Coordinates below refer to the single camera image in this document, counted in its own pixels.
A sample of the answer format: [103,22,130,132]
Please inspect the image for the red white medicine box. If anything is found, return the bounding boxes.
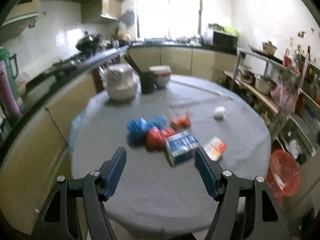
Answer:
[203,137,227,161]

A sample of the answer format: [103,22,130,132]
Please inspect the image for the white tissue ball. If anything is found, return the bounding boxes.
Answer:
[213,106,226,120]

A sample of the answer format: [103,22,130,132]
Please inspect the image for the metal kitchen rack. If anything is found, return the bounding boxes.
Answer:
[226,48,319,158]

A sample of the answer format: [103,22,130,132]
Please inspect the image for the red plastic basket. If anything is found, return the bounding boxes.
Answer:
[266,149,300,202]

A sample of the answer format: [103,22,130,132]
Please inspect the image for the blue cardboard box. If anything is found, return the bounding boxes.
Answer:
[165,131,200,166]

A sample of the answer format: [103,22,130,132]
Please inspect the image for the purple bottle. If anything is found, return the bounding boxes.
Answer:
[1,60,21,125]

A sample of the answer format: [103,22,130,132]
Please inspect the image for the blue plastic bag ball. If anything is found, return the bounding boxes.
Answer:
[127,118,148,145]

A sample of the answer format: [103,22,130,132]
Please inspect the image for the orange tied plastic bag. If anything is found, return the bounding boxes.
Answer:
[170,114,191,131]

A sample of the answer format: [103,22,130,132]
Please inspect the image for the red plastic bag ball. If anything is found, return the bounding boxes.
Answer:
[145,127,176,151]

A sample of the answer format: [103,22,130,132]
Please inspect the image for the steel pot on rack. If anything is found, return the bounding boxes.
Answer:
[254,74,276,95]

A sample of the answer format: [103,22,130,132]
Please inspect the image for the black chopstick holder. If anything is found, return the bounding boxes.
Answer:
[123,51,156,94]

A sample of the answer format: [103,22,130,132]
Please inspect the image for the pot on rack top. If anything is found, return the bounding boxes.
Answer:
[262,41,277,56]

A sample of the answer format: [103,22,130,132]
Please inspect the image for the green thermos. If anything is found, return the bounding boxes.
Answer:
[0,46,20,100]

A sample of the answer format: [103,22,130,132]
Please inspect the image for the stacked red white bowls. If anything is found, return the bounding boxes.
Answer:
[149,65,171,89]

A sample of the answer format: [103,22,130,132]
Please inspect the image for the black wok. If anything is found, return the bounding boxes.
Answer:
[75,31,101,53]

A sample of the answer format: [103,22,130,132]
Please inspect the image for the black microwave oven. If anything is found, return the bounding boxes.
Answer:
[213,30,238,49]

